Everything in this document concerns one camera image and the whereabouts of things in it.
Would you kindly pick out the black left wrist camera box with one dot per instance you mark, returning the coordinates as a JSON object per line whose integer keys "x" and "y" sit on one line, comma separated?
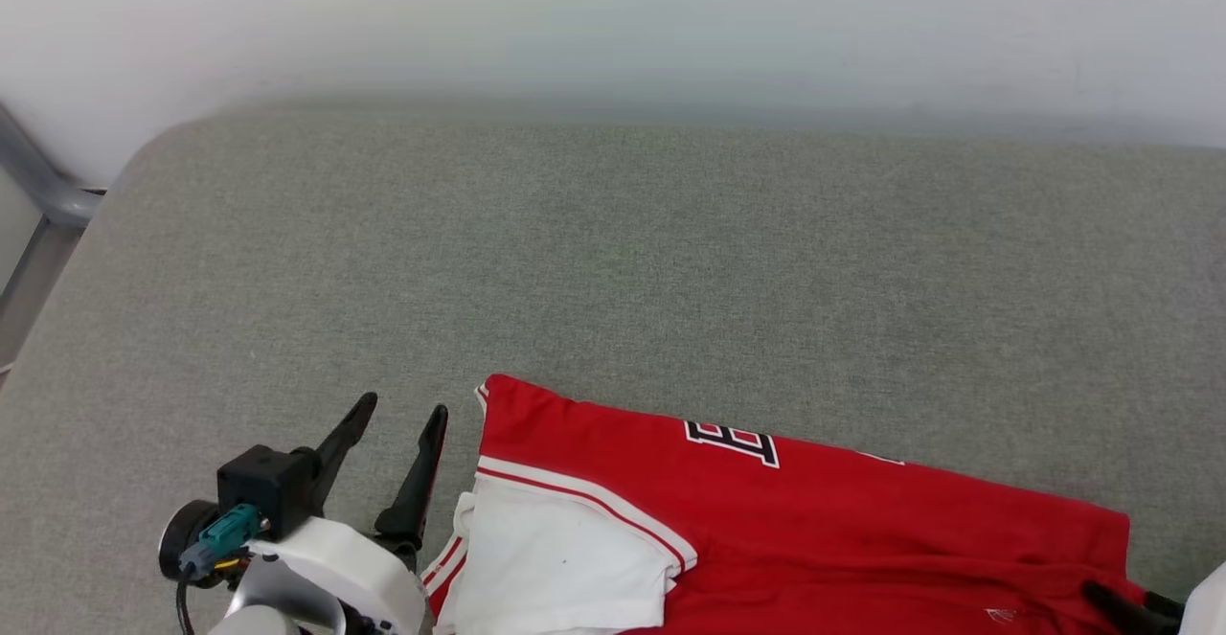
{"x": 259, "y": 482}

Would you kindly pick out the red white basketball jersey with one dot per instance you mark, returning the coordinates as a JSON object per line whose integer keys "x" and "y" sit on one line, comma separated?
{"x": 814, "y": 520}

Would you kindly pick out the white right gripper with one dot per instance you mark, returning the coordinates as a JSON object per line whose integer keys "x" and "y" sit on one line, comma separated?
{"x": 1209, "y": 611}

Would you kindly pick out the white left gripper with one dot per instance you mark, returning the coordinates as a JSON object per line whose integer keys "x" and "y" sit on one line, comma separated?
{"x": 364, "y": 578}

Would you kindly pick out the grey metal pipe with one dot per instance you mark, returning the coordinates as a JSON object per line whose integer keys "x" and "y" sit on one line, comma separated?
{"x": 38, "y": 180}

